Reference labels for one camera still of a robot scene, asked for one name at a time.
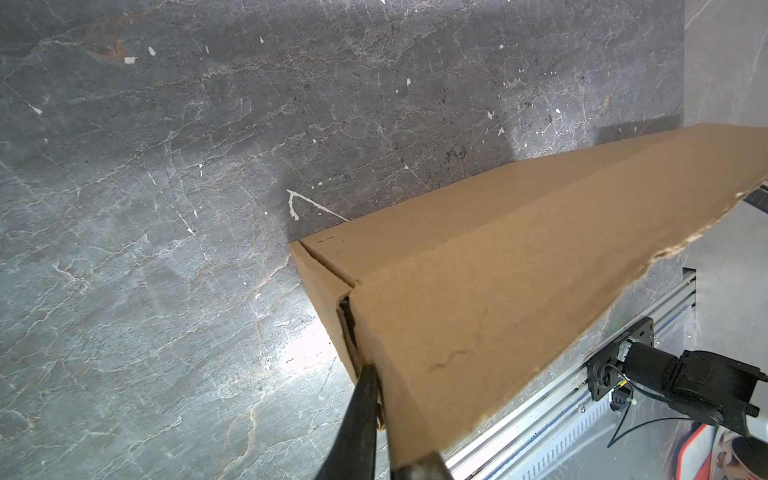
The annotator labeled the aluminium mounting rail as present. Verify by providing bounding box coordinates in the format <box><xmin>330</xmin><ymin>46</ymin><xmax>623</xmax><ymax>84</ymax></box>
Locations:
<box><xmin>445</xmin><ymin>269</ymin><xmax>696</xmax><ymax>479</ymax></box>

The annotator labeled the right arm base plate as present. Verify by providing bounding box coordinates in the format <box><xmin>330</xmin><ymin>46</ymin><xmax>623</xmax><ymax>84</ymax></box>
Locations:
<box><xmin>586</xmin><ymin>316</ymin><xmax>655</xmax><ymax>401</ymax></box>

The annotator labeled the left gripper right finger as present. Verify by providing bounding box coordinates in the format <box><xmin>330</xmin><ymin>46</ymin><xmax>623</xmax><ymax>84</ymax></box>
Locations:
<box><xmin>390</xmin><ymin>452</ymin><xmax>453</xmax><ymax>480</ymax></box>

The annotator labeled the cardboard box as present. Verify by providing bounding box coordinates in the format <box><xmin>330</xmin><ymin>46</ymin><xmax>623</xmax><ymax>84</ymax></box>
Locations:
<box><xmin>290</xmin><ymin>124</ymin><xmax>767</xmax><ymax>467</ymax></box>

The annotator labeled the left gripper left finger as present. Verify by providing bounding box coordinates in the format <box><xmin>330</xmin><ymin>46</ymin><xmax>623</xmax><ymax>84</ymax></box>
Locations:
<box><xmin>315</xmin><ymin>365</ymin><xmax>379</xmax><ymax>480</ymax></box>

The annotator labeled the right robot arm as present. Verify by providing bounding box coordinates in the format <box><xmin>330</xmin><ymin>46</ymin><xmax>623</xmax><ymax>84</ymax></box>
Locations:
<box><xmin>618</xmin><ymin>343</ymin><xmax>767</xmax><ymax>443</ymax></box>

